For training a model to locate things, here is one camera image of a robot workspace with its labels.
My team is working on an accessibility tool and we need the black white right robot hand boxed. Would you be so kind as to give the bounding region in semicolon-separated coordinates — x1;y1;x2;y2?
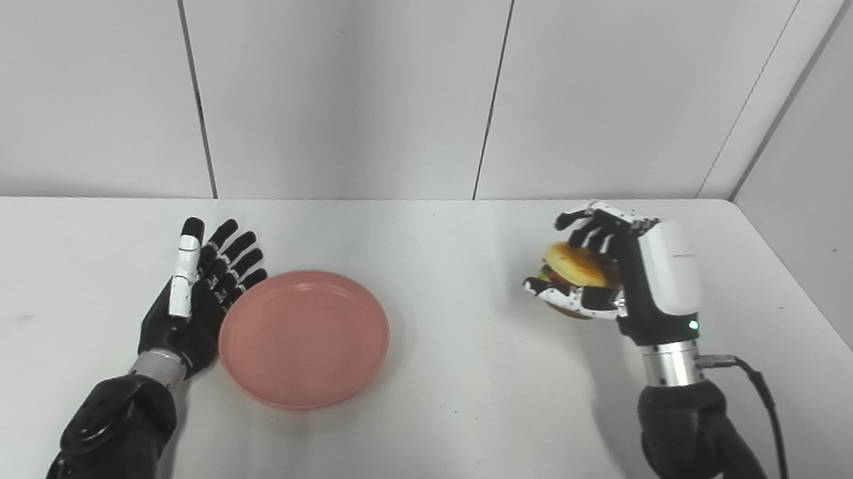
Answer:
517;195;712;353

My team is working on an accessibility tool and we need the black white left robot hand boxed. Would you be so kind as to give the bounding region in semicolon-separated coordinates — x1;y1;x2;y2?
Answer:
136;212;273;386

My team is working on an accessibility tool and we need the toy hamburger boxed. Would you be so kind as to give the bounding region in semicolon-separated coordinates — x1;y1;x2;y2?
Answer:
534;241;624;322

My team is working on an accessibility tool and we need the pink round plate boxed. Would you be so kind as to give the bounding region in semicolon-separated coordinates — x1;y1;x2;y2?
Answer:
213;261;397;420

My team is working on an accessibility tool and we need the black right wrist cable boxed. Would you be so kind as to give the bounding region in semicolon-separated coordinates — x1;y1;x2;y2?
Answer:
686;352;805;479

